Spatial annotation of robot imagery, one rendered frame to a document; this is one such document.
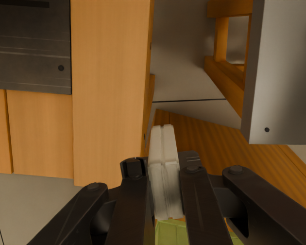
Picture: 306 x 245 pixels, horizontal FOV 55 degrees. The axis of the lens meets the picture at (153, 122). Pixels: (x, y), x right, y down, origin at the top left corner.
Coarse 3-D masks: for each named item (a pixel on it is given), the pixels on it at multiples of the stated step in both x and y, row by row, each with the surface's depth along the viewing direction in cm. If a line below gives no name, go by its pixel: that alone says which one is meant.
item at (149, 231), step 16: (128, 160) 13; (144, 160) 13; (128, 176) 14; (144, 176) 13; (128, 192) 12; (144, 192) 12; (128, 208) 11; (144, 208) 11; (112, 224) 10; (128, 224) 10; (144, 224) 10; (112, 240) 9; (128, 240) 9; (144, 240) 9
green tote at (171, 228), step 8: (160, 224) 74; (168, 224) 75; (176, 224) 75; (184, 224) 76; (160, 232) 71; (168, 232) 72; (176, 232) 72; (184, 232) 73; (232, 232) 77; (160, 240) 69; (168, 240) 69; (176, 240) 70; (184, 240) 70; (232, 240) 74
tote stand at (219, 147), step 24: (168, 120) 136; (192, 120) 146; (192, 144) 116; (216, 144) 122; (240, 144) 130; (264, 144) 138; (216, 168) 101; (264, 168) 111; (288, 168) 117; (288, 192) 97
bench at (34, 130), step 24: (0, 96) 59; (24, 96) 59; (48, 96) 58; (0, 120) 61; (24, 120) 60; (48, 120) 60; (0, 144) 62; (24, 144) 62; (48, 144) 62; (72, 144) 62; (0, 168) 64; (24, 168) 64; (48, 168) 64; (72, 168) 64
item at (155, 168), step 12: (156, 132) 19; (156, 144) 16; (156, 156) 15; (156, 168) 14; (156, 180) 14; (156, 192) 14; (156, 204) 14; (168, 204) 14; (156, 216) 14; (168, 216) 14
